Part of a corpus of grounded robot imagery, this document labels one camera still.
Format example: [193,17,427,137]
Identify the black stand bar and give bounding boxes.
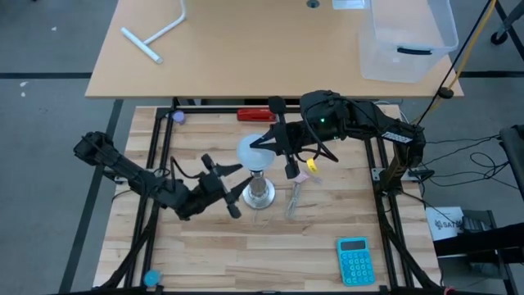
[432,223,524,266]

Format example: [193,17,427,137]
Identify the blue calculator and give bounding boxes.
[336,236,377,287]

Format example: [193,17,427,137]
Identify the clear plastic storage bin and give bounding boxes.
[359,0,459,83]

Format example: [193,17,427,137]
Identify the silver table lamp base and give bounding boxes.
[242,166,276,210]

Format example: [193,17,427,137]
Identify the grey chair leg with caster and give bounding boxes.
[490,0,524,46]

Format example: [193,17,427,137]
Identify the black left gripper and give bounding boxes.
[191,153,255,220]

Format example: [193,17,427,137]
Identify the white paper label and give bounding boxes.
[332,0,366,10]

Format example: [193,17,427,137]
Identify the red stapler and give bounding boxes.
[237,107,278,123]

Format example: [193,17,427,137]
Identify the clear lamp power cord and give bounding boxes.
[284,175,324,222]

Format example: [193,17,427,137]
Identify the yellow hanging cable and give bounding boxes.
[448,0,499,89]

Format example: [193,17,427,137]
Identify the dark grey case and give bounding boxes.
[499,125,524,202]

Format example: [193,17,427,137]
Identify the light wooden desk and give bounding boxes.
[84,0,465,99]

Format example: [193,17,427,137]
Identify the black hanging cable with foot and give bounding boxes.
[413,0,495,128]

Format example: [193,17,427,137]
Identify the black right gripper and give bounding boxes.
[249,96,324,180]

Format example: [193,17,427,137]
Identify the black aluminium table frame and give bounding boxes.
[97,105,447,295]

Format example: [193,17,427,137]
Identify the white printed box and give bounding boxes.
[425,206,466,242]

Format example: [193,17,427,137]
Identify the white flood lightbulb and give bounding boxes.
[236,134,276,172]

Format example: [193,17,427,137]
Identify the black braided cable sleeve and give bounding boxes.
[100,200,161,290]
[378,200,445,294]

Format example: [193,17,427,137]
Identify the black floor cables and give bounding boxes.
[421,133,511,192]

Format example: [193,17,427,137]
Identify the black electronic device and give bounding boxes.
[462,209,499,234]

